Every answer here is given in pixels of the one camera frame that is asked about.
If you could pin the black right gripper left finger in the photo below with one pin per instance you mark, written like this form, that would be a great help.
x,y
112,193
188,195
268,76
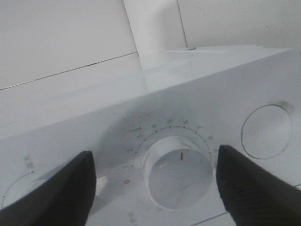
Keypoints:
x,y
63,200

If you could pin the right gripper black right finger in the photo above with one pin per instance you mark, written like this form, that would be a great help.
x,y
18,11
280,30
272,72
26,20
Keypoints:
x,y
252,195

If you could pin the round white door button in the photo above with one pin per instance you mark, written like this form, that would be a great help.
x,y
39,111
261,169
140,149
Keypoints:
x,y
266,132

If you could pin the white microwave knob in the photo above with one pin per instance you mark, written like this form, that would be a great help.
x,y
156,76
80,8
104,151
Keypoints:
x,y
178,172
20,188

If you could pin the white microwave oven body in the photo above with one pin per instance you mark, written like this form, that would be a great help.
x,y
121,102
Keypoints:
x,y
118,109

